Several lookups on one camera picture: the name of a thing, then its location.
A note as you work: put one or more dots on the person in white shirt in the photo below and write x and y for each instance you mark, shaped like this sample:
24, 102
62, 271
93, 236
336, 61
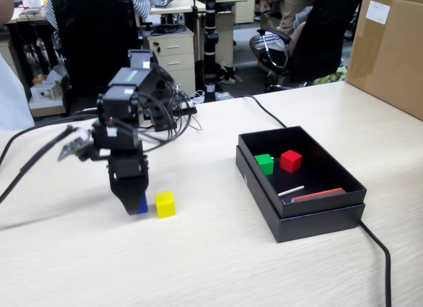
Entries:
13, 105

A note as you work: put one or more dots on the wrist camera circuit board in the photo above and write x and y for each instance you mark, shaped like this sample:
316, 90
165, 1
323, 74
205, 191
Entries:
74, 145

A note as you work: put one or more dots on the large brown cardboard box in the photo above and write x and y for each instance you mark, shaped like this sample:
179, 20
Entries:
390, 56

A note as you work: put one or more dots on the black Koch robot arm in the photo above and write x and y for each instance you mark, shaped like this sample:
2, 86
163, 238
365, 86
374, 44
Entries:
138, 89

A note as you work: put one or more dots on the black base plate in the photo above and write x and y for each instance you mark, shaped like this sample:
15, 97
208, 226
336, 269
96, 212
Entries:
190, 110

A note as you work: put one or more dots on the black cardboard box tray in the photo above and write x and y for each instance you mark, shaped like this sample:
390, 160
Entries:
314, 138

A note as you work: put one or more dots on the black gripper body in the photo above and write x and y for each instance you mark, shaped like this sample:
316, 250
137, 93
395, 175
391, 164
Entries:
125, 155

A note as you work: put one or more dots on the clear plastic bag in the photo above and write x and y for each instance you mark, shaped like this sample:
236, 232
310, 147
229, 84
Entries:
224, 96

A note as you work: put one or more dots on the low cardboard carton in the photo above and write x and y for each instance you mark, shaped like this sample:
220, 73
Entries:
49, 110

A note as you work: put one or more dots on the person in striped shirt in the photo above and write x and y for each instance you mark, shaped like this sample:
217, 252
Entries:
140, 3

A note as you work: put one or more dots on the small white box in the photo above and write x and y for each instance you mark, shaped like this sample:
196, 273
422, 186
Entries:
44, 94

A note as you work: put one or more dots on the black high-back office chair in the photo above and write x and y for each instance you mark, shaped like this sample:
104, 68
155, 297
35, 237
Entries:
96, 33

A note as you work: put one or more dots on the black armrest office chair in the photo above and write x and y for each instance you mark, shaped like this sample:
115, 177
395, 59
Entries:
327, 39

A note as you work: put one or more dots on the green patterned fabric bag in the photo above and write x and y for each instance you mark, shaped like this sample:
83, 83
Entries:
330, 76

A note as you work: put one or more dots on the black pole with white rings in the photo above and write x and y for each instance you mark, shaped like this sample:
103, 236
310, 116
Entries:
211, 49

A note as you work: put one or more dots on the blue wooden cube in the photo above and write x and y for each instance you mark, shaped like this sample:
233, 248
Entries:
144, 206

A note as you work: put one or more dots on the black and white bag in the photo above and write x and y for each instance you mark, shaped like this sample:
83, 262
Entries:
228, 74

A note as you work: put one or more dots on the yellow packet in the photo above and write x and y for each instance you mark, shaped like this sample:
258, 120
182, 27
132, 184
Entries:
38, 79

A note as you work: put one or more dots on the pale wooden stick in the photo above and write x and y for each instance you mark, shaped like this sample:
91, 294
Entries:
291, 191

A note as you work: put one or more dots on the motor driver circuit board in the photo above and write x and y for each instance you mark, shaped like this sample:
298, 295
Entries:
185, 99

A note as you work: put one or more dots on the beige office desk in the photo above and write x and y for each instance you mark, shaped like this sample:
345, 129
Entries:
23, 18
188, 5

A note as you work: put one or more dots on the person in striped shorts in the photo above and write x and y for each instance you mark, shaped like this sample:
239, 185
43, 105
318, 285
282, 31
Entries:
291, 13

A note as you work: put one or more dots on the yellow wooden cube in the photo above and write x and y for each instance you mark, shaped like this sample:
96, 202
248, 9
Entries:
164, 204

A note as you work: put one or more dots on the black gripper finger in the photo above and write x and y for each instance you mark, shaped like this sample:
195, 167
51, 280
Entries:
130, 196

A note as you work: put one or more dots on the beige drawer cabinet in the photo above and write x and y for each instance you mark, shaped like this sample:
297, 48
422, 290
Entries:
175, 59
244, 11
10, 47

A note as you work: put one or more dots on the black open box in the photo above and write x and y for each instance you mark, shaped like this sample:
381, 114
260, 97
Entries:
314, 226

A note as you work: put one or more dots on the green wooden cube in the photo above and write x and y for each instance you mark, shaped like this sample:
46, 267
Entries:
264, 164

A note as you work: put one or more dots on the red wooden cube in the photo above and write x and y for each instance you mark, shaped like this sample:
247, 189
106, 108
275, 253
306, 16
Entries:
291, 161

